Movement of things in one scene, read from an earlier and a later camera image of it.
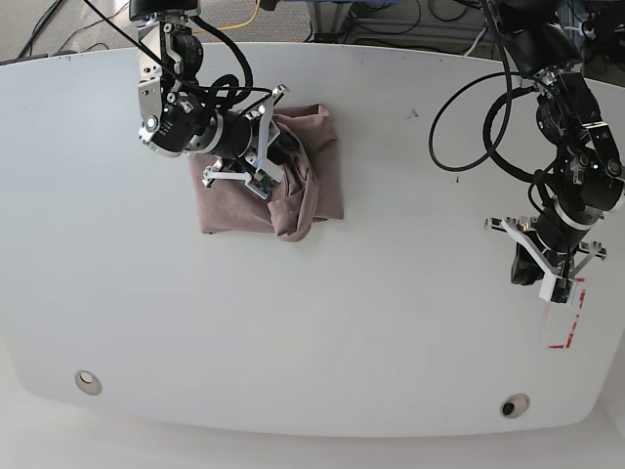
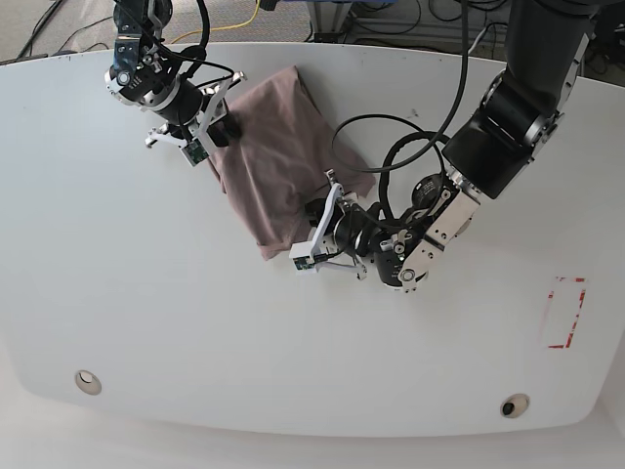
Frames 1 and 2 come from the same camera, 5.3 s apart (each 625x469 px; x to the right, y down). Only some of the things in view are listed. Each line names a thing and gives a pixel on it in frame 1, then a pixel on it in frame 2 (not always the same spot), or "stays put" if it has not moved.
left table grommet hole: [88, 382] stays put
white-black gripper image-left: [246, 143] to [193, 111]
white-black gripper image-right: [556, 236] to [346, 225]
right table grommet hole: [515, 405] stays put
